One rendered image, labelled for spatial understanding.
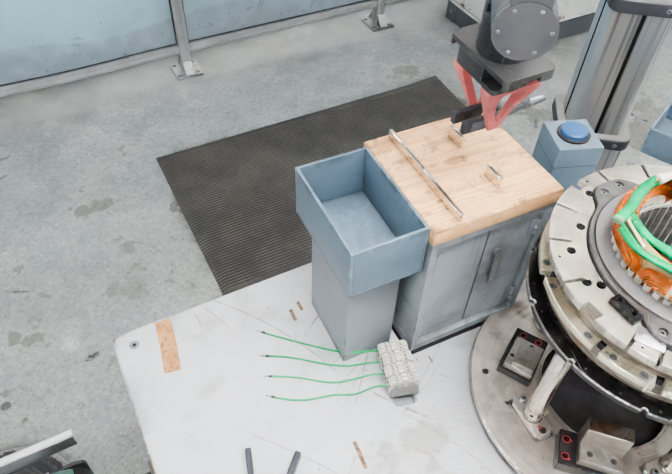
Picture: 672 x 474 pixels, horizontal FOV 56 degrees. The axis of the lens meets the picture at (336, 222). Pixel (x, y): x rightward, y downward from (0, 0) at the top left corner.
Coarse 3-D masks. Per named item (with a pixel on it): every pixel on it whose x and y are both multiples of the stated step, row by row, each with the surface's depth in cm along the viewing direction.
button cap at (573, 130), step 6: (564, 126) 95; (570, 126) 94; (576, 126) 95; (582, 126) 95; (564, 132) 94; (570, 132) 94; (576, 132) 94; (582, 132) 94; (588, 132) 94; (570, 138) 94; (576, 138) 93; (582, 138) 93
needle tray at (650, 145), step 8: (664, 112) 94; (656, 120) 93; (664, 120) 100; (656, 128) 96; (664, 128) 98; (648, 136) 92; (656, 136) 92; (664, 136) 91; (648, 144) 93; (656, 144) 92; (664, 144) 92; (648, 152) 94; (656, 152) 93; (664, 152) 92; (664, 160) 93
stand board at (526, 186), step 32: (416, 128) 90; (448, 128) 90; (384, 160) 85; (448, 160) 85; (480, 160) 85; (512, 160) 86; (416, 192) 81; (448, 192) 81; (480, 192) 81; (512, 192) 81; (544, 192) 81; (448, 224) 77; (480, 224) 79
